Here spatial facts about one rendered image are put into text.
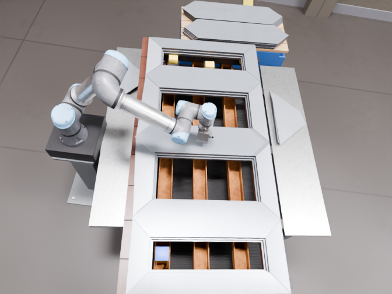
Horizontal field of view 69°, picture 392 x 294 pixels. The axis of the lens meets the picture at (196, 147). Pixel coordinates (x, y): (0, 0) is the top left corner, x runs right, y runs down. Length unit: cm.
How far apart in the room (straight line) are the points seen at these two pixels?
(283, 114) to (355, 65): 203
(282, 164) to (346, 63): 221
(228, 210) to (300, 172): 56
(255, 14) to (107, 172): 159
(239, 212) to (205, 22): 140
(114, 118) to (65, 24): 192
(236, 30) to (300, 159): 104
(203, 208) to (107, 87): 73
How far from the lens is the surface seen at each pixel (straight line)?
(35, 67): 329
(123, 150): 180
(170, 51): 205
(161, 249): 140
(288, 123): 193
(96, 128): 179
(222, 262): 177
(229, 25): 230
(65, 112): 161
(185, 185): 184
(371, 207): 296
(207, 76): 190
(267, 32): 233
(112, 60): 132
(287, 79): 222
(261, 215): 154
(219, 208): 149
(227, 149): 163
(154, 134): 163
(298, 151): 190
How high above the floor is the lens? 227
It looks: 62 degrees down
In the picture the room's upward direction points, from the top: 13 degrees clockwise
